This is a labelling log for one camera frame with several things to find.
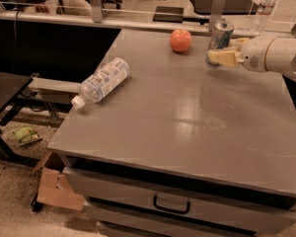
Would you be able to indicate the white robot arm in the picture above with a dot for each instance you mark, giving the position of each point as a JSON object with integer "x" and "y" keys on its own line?
{"x": 280, "y": 57}

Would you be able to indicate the red bull can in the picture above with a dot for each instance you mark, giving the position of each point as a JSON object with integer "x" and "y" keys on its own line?
{"x": 221, "y": 34}

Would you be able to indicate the grey top drawer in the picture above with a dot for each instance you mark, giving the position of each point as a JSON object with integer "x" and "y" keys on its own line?
{"x": 126, "y": 206}

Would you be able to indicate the black side table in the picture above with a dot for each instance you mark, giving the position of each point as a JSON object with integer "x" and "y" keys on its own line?
{"x": 11, "y": 86}

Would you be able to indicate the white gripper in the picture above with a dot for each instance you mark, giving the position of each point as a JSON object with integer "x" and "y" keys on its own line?
{"x": 254, "y": 55}

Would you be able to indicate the grey drawer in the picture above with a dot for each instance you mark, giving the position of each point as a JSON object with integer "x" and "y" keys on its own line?
{"x": 126, "y": 206}
{"x": 150, "y": 222}

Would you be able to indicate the black flat plate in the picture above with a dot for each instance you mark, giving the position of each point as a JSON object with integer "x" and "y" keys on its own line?
{"x": 168, "y": 14}

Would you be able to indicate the grey metal post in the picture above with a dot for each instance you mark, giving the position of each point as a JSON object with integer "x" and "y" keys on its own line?
{"x": 216, "y": 13}
{"x": 97, "y": 13}

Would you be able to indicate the upright clear water bottle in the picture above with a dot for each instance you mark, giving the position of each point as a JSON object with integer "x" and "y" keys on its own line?
{"x": 264, "y": 11}

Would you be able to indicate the red apple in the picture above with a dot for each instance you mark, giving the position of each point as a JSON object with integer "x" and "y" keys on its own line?
{"x": 180, "y": 40}

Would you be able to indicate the black drawer handle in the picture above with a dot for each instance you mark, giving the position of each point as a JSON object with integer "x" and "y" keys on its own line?
{"x": 167, "y": 205}

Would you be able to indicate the brown cardboard box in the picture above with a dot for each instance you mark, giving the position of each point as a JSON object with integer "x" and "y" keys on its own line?
{"x": 54, "y": 188}

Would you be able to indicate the lying clear water bottle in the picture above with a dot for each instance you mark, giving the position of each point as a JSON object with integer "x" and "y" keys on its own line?
{"x": 101, "y": 83}

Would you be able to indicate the green snack bag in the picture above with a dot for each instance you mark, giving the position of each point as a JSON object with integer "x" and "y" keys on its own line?
{"x": 26, "y": 135}

